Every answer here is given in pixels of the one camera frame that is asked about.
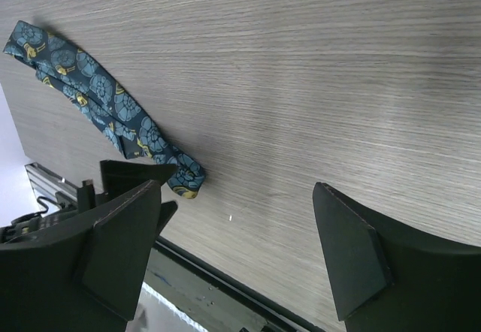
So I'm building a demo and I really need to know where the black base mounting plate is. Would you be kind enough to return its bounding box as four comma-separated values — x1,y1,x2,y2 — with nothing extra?
145,237,322,331

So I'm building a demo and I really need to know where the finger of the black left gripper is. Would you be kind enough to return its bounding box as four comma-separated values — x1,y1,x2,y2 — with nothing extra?
100,160,177,196
156,201,177,235

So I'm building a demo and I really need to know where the aluminium frame rail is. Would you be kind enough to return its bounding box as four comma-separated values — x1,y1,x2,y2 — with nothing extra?
25,162,77,205

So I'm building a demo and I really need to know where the blue snail pattern tie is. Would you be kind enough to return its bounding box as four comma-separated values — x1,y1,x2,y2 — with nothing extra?
4,20,206,199

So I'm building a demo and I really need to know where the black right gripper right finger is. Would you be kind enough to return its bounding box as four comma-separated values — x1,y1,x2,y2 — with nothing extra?
313,183,480,331

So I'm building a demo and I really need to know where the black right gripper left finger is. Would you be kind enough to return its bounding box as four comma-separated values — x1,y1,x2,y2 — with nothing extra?
1,181,161,331

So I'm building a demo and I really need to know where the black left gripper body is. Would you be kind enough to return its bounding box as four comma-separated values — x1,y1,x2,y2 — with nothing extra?
1,181,109,243

